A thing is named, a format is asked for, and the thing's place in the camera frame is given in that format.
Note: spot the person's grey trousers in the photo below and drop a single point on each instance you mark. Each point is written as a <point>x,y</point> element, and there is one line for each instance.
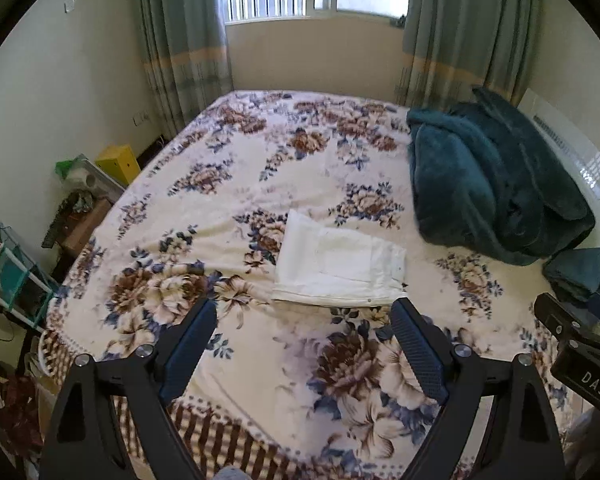
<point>232,475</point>

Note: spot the yellow box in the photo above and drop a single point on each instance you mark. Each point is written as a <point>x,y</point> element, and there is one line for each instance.
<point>120,164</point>

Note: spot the teal fleece blanket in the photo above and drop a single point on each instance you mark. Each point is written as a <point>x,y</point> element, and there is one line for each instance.
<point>485,180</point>

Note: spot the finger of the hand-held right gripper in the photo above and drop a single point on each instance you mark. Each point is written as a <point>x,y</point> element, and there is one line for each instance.
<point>570,322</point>

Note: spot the folded blue jeans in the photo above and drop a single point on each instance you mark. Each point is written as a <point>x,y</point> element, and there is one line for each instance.
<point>575,272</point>

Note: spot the white wall switch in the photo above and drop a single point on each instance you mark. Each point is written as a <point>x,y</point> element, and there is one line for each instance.
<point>70,5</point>

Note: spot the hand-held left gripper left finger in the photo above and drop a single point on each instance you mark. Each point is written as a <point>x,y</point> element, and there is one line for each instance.
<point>190,355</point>

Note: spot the green plastic bag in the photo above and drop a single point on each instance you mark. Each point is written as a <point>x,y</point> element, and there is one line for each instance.
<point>69,170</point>

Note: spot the green curtain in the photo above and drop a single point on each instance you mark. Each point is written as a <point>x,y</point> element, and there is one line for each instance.
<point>185,45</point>
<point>460,25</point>

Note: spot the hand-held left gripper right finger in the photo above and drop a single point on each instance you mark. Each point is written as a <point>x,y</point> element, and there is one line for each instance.
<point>420,355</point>

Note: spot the white pants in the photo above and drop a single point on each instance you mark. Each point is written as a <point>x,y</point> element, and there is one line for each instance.
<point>340,265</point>

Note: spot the person's right forearm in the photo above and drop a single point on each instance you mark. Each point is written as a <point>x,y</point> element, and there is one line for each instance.
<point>592,445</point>

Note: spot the red patterned cloth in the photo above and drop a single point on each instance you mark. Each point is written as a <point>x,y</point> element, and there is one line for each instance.
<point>20,410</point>

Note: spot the brown wooden side table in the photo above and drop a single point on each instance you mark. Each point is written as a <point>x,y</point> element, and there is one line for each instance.
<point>82,230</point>

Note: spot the teal shelf rack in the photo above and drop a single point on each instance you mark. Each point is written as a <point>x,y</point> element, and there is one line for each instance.
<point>10,280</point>

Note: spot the floral bed sheet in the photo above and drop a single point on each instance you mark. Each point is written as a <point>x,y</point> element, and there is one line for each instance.
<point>280,160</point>

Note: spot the white wall socket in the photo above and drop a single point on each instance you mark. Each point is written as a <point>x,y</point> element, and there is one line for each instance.
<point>141,119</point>

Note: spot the white bed headboard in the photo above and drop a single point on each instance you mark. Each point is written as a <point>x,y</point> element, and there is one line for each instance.
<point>575,140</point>

